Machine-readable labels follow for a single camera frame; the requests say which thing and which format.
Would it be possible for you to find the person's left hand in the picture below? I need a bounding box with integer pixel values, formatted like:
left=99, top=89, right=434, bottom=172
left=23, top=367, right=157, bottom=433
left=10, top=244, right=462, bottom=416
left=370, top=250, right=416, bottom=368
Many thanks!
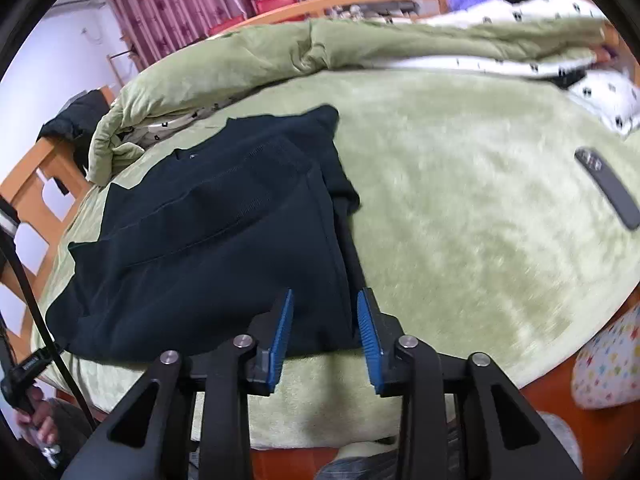
left=17, top=389, right=61, bottom=453

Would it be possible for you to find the pink patterned curtain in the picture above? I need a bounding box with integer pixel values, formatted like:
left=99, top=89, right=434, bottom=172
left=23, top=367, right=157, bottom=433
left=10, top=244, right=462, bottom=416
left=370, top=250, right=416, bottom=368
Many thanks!
left=100, top=0, right=366, bottom=68

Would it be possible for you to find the dark navy sweater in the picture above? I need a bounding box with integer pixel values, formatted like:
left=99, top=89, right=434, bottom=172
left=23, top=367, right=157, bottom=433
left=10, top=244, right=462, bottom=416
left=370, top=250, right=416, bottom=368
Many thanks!
left=45, top=104, right=362, bottom=363

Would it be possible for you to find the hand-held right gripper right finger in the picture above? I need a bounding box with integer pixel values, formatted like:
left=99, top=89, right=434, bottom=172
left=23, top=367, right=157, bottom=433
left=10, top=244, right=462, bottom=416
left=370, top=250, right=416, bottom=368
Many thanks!
left=356, top=287, right=583, bottom=480

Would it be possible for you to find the person's jeans leg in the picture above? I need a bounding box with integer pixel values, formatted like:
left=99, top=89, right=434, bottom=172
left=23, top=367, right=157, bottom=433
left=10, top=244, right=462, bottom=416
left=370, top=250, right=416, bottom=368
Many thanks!
left=315, top=425, right=466, bottom=480

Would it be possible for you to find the black white striped strap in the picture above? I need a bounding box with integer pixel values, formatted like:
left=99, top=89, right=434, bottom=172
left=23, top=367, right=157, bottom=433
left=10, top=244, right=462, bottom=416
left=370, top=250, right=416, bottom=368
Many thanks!
left=0, top=199, right=22, bottom=241

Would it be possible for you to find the white black-dotted pillow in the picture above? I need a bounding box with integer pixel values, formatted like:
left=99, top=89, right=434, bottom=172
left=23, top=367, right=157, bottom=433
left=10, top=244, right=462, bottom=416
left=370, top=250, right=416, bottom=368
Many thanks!
left=567, top=69, right=640, bottom=136

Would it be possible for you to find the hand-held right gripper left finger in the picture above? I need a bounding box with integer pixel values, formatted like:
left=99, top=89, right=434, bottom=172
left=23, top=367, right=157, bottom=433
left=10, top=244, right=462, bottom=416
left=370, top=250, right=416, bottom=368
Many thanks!
left=60, top=288, right=295, bottom=480

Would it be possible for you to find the green bed sheet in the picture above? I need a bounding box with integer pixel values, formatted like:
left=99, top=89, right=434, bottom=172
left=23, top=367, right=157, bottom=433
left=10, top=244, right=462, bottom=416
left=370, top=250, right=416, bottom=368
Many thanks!
left=30, top=67, right=640, bottom=451

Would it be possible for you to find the star patterned pillow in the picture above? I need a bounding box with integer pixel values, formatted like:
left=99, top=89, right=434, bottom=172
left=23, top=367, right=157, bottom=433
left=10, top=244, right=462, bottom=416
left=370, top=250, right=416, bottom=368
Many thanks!
left=570, top=317, right=640, bottom=411

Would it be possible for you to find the grey remote control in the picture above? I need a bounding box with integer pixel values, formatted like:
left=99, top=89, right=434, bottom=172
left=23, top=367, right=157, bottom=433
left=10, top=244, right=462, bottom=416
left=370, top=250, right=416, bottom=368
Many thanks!
left=574, top=147, right=640, bottom=231

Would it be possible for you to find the green quilt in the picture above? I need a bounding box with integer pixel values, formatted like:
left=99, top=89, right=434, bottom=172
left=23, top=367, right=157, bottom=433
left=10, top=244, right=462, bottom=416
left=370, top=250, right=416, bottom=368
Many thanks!
left=86, top=0, right=621, bottom=186

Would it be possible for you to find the black jacket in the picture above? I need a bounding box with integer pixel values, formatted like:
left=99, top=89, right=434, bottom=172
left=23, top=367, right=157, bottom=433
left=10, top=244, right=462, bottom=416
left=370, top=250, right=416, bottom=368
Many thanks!
left=39, top=89, right=118, bottom=196

